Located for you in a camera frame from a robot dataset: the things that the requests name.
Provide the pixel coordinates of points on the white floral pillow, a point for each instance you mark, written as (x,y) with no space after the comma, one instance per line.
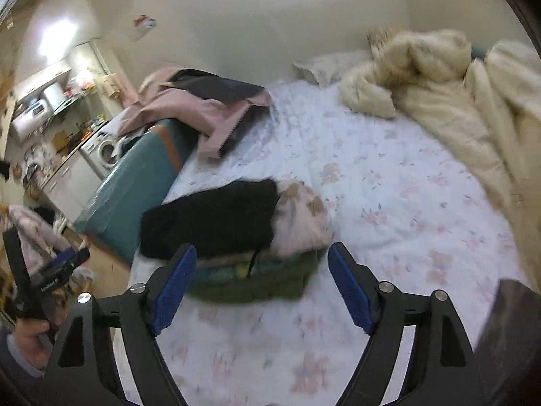
(329,67)

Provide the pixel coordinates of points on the pink jacket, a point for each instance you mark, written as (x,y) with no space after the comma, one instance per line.
(177,114)

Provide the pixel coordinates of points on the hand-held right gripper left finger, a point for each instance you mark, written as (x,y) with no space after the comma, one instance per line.
(175,289)

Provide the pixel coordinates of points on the hanging beige towel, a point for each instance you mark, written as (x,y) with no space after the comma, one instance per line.
(109,85)

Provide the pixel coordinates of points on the black pants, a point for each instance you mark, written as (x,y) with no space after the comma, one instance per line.
(211,220)

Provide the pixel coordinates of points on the dark grey garment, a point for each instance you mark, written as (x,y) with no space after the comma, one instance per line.
(219,86)

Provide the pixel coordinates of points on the teal camouflage garment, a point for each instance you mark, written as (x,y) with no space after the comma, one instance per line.
(228,267)

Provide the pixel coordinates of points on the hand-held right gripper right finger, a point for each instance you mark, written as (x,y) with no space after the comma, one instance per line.
(351,289)

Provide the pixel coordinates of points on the red white wall ornament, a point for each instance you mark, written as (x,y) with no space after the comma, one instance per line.
(144,25)

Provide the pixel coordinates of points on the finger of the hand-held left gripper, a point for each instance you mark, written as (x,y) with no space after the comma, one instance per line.
(17,262)
(65,258)

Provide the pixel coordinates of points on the green folded garment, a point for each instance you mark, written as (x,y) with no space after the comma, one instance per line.
(274,285)

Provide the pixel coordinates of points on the range hood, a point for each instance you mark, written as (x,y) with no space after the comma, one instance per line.
(65,105)

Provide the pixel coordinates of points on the pink hanging clothing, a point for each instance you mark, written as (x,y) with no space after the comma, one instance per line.
(38,232)

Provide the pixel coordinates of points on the teal sofa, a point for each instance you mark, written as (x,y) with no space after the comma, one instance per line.
(126,203)

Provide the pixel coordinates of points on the white water heater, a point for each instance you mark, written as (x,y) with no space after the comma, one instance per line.
(31,114)

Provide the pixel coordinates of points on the white washing machine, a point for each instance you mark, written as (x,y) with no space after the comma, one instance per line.
(103,150)

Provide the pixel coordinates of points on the grey camouflage pants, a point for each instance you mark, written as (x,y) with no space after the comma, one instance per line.
(507,338)

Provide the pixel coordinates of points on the floral bed sheet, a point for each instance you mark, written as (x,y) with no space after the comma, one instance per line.
(401,203)

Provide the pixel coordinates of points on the cream bear print quilt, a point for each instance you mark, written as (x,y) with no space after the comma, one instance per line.
(465,105)

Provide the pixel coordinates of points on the person's left forearm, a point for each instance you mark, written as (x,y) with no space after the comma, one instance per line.
(17,363)

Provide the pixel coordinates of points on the white kitchen cabinet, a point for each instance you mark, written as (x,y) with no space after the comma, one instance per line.
(69,182)

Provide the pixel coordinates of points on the person's left hand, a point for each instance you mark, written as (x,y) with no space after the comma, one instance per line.
(36,340)

